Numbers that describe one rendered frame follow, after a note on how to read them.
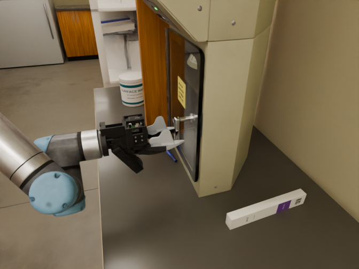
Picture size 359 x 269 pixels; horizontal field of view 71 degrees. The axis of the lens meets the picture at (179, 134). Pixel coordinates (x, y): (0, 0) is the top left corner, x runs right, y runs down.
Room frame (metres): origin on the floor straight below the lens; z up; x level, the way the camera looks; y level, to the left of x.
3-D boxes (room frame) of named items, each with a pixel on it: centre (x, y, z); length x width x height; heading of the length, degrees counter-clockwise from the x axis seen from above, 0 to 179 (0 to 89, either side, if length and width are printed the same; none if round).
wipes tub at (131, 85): (1.25, 0.25, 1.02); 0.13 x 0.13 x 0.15
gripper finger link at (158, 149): (0.54, 0.08, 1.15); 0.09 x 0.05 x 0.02; 92
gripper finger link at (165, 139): (0.55, 0.03, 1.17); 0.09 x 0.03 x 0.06; 92
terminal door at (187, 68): (0.71, -0.01, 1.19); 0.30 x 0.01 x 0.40; 17
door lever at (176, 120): (0.60, -0.01, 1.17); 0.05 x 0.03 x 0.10; 107
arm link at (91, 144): (0.53, 0.22, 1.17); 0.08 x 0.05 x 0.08; 17
